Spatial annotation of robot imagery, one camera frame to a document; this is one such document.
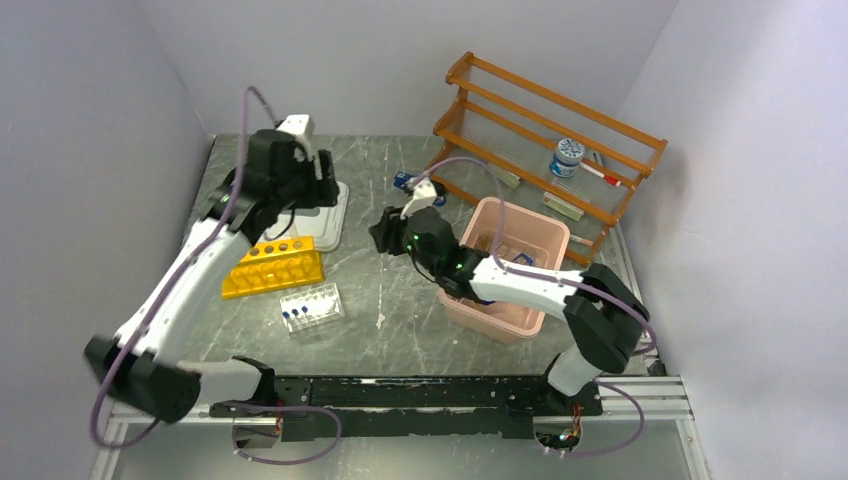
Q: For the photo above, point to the beige block on shelf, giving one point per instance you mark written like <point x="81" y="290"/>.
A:
<point x="508" y="178"/>

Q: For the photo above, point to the blue white jar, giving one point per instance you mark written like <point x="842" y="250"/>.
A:
<point x="567" y="157"/>

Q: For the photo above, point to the white plastic lid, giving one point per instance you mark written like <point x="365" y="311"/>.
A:
<point x="323" y="224"/>

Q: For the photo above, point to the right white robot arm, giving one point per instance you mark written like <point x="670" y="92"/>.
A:
<point x="605" y="318"/>

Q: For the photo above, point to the pink plastic bin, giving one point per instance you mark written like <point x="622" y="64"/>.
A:
<point x="525" y="230"/>

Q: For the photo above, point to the blue safety glasses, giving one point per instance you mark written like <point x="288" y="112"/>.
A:
<point x="527" y="258"/>

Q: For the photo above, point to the red white marker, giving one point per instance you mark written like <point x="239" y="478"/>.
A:
<point x="606" y="178"/>

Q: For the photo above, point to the beige labelled block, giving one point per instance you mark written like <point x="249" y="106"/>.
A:
<point x="562" y="207"/>

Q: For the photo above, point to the yellow test tube rack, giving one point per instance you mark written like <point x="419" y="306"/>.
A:
<point x="273" y="266"/>

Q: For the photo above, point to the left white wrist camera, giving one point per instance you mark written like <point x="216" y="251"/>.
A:
<point x="301" y="127"/>

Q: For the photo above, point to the black base frame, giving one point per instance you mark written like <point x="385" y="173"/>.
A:
<point x="309" y="408"/>

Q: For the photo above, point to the yellow rubber tubing with clamps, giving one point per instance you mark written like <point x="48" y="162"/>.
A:
<point x="502" y="249"/>

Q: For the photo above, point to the orange wooden shelf rack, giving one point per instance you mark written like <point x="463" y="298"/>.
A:
<point x="507" y="120"/>

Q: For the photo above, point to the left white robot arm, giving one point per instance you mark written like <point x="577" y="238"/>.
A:
<point x="140" y="365"/>

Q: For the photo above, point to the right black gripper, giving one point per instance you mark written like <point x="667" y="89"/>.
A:
<point x="386" y="232"/>

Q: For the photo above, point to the blue stapler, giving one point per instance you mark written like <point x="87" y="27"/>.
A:
<point x="401" y="181"/>

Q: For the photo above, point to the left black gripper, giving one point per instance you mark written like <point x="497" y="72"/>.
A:
<point x="324" y="192"/>

